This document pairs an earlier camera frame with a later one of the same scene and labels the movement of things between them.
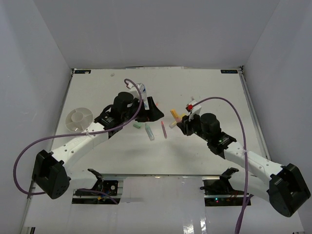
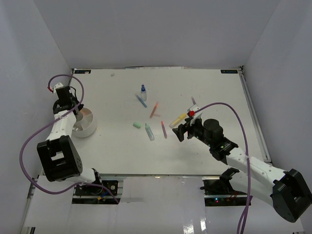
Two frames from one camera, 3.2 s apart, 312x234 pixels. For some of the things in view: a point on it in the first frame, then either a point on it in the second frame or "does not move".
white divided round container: [79, 119] does not move
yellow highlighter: [174, 112] -> [180, 118]
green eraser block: [137, 125] does not move
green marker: [149, 132] does not move
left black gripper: [148, 115] -> [79, 106]
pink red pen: [164, 129] does not move
